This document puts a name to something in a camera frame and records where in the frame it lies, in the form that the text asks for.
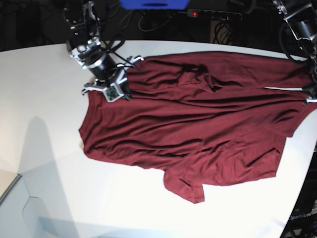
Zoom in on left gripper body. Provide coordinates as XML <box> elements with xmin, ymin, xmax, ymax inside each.
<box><xmin>306</xmin><ymin>96</ymin><xmax>317</xmax><ymax>103</ymax></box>

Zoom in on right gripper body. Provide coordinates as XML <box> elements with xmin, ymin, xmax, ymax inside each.
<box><xmin>82</xmin><ymin>56</ymin><xmax>144</xmax><ymax>95</ymax></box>

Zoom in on black power strip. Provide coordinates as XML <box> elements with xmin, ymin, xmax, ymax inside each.
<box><xmin>186</xmin><ymin>9</ymin><xmax>242</xmax><ymax>21</ymax></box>

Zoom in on blue box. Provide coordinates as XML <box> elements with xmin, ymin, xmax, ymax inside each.
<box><xmin>119</xmin><ymin>0</ymin><xmax>189</xmax><ymax>10</ymax></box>

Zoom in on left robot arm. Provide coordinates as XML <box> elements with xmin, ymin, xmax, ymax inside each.
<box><xmin>272</xmin><ymin>0</ymin><xmax>317</xmax><ymax>103</ymax></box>

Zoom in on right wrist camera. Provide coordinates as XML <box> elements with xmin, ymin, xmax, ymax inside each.
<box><xmin>103</xmin><ymin>85</ymin><xmax>124</xmax><ymax>103</ymax></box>

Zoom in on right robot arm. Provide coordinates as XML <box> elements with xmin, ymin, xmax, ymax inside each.
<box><xmin>64</xmin><ymin>0</ymin><xmax>143</xmax><ymax>103</ymax></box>

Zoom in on dark red t-shirt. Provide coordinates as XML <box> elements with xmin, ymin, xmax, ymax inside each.
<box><xmin>79</xmin><ymin>52</ymin><xmax>317</xmax><ymax>203</ymax></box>

